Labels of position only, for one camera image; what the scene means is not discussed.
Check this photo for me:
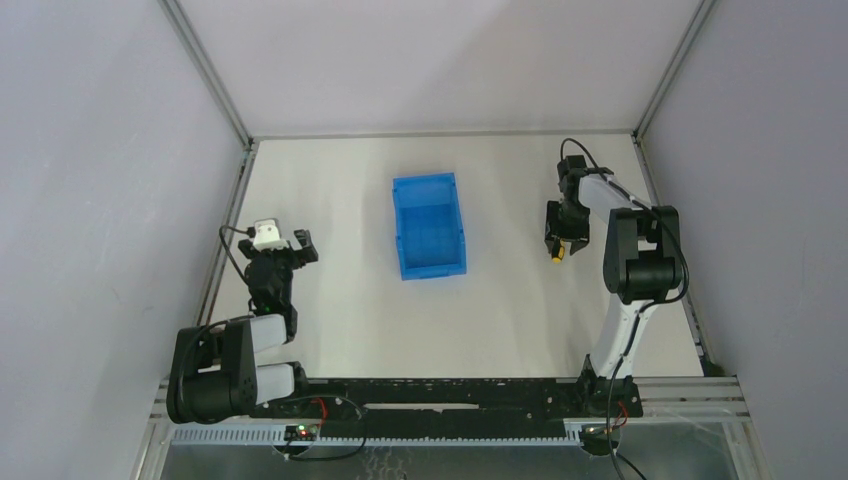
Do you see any black yellow screwdriver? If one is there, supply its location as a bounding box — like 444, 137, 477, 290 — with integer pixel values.
551, 240, 566, 263

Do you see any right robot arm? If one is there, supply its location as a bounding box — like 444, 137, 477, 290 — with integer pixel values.
544, 155, 687, 413

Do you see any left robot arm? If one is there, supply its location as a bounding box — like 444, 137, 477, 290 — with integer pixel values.
166, 221, 319, 424

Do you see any blue plastic bin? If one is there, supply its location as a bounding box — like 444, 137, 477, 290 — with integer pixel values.
392, 172, 467, 281

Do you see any left circuit board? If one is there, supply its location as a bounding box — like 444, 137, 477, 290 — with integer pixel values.
284, 424, 320, 443

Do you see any circuit board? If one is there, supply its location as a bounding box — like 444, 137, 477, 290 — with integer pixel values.
579, 425, 619, 457
284, 424, 320, 443

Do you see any right circuit board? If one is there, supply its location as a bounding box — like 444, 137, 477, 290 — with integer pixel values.
579, 425, 619, 457

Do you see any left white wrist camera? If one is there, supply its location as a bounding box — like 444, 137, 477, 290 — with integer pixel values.
252, 218, 290, 252

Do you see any left black camera cable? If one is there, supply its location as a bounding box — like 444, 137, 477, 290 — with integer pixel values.
219, 225, 258, 313

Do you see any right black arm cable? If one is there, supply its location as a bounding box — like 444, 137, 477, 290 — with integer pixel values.
560, 137, 692, 480

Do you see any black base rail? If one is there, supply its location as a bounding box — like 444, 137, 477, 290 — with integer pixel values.
250, 378, 644, 438

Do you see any aluminium frame profile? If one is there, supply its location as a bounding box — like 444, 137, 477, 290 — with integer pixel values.
158, 0, 257, 326

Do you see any white cable duct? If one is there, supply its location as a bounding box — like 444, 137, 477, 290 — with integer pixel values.
171, 424, 583, 447

